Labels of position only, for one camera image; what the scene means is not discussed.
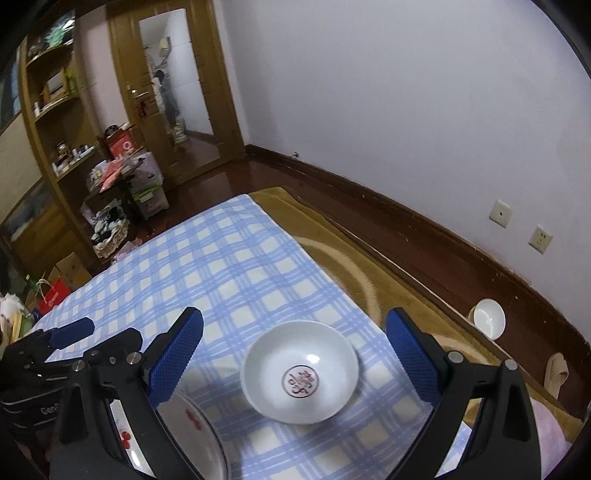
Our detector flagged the pink papers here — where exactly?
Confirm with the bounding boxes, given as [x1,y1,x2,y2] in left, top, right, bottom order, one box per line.
[98,159,136,193]

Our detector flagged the pile of striped clothes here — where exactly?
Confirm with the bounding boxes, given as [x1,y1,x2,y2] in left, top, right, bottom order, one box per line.
[90,205,131,243]

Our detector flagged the small black table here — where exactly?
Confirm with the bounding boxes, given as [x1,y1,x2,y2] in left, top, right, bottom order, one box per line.
[84,157,149,223]

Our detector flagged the small white bowl on floor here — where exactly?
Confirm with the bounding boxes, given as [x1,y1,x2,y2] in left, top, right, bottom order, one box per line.
[468,298,507,341]

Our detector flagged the small wooden frame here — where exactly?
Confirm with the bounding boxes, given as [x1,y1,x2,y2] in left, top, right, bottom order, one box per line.
[43,69,66,94]

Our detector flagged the red patterned bowl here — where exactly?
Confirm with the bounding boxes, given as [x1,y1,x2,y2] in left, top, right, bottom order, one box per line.
[240,320,361,426]

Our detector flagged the wooden door with glass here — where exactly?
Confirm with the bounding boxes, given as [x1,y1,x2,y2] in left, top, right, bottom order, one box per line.
[107,0,246,186]

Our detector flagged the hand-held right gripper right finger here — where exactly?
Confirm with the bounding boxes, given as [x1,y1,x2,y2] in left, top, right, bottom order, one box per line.
[385,308,541,480]

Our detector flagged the woven basket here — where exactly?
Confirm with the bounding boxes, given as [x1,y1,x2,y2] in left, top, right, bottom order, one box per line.
[89,217,132,260]

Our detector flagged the beige wall socket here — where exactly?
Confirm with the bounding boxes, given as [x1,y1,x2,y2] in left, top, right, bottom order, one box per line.
[490,199,513,230]
[529,224,554,255]

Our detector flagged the yellow green bag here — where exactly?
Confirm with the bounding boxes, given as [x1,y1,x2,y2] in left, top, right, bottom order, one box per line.
[8,309,34,343]

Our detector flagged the translucent storage box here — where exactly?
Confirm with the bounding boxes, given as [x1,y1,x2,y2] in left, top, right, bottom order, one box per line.
[124,151,169,221]

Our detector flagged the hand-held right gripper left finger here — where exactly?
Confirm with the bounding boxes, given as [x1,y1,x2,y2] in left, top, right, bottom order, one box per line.
[50,307,204,480]

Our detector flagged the red paper bag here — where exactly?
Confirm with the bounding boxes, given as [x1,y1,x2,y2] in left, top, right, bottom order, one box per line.
[37,277,73,317]

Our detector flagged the wooden wardrobe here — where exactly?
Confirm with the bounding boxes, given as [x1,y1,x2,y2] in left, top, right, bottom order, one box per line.
[0,60,100,278]

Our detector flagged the white cherry plate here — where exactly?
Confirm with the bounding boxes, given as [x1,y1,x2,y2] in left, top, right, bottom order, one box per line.
[111,388,230,480]

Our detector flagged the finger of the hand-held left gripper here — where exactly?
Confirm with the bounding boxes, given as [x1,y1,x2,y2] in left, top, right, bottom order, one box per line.
[4,318,96,366]
[84,328,144,371]

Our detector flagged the beige cloth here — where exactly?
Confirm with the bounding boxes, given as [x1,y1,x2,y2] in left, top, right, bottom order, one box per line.
[545,353,570,400]

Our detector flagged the dark shape behind door glass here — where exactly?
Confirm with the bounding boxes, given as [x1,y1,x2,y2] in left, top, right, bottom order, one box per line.
[154,69,182,131]

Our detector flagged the cardboard box with pink things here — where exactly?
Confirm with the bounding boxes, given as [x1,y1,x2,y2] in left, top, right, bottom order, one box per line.
[113,240,140,262]

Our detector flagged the wooden corner shelf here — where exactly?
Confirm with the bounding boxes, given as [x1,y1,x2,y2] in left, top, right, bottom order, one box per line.
[17,41,122,260]

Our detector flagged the person's pink trouser leg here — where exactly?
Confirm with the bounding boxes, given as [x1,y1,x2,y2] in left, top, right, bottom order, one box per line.
[462,397,571,480]

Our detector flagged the blue checked cloth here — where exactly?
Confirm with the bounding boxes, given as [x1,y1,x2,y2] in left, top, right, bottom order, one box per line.
[21,194,467,480]

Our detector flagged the open cardboard box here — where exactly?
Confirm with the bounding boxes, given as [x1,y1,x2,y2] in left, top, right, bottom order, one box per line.
[54,251,94,290]

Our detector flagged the red box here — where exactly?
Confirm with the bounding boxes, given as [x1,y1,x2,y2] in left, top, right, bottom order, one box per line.
[106,128,139,158]

